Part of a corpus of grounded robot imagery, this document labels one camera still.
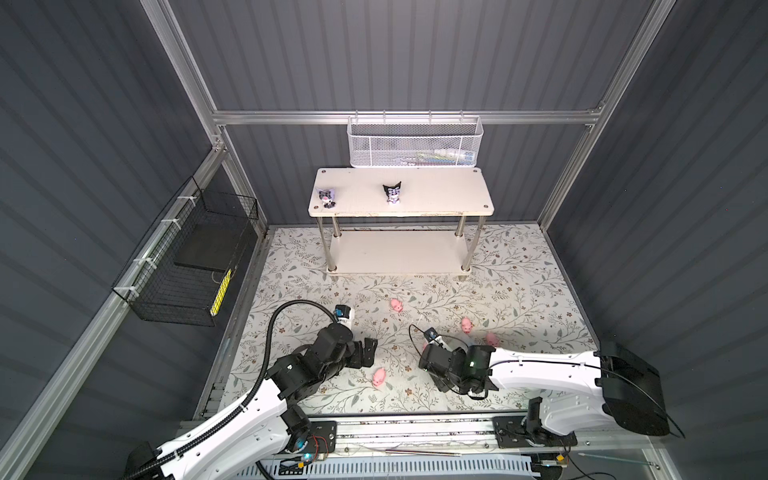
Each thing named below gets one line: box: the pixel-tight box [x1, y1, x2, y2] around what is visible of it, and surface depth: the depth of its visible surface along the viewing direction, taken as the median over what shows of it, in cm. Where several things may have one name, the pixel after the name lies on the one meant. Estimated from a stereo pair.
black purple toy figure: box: [382, 181, 402, 205], surface depth 77 cm
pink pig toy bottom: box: [373, 368, 386, 387], surface depth 84 cm
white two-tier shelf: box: [308, 167, 494, 276], surface depth 91 cm
